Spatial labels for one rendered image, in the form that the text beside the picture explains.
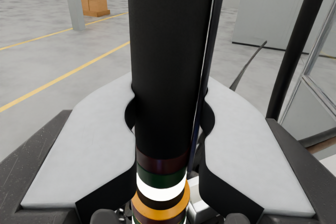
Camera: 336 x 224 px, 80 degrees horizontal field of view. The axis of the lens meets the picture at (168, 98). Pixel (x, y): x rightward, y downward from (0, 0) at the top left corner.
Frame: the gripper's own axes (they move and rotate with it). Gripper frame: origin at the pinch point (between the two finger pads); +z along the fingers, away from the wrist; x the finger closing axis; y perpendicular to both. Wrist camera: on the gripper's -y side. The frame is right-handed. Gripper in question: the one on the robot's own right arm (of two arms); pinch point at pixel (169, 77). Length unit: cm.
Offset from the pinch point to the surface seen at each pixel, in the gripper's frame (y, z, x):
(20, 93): 151, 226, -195
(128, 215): 26.6, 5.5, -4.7
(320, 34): 23, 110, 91
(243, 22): 99, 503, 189
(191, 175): 25.9, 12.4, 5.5
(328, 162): 26.7, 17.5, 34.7
